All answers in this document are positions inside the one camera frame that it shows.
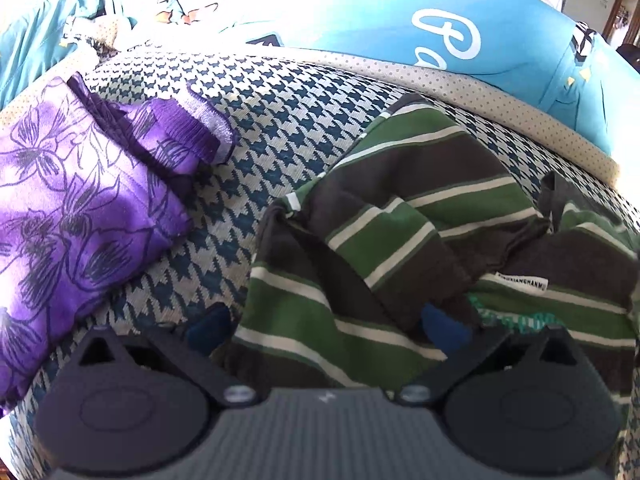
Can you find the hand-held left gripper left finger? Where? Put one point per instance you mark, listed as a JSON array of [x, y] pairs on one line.
[[207, 329]]

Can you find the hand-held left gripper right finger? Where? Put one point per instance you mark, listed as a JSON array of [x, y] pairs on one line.
[[445, 331]]

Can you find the green striped shirt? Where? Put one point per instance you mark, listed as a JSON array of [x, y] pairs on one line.
[[400, 200]]

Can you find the purple floral garment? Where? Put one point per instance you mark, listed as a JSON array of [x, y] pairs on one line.
[[75, 200]]

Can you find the houndstooth blanket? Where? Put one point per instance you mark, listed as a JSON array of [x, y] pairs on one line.
[[280, 105]]

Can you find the blue cartoon print quilt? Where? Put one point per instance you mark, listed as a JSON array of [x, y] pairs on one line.
[[350, 5]]

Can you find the wooden door frame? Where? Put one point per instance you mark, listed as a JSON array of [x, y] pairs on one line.
[[622, 5]]

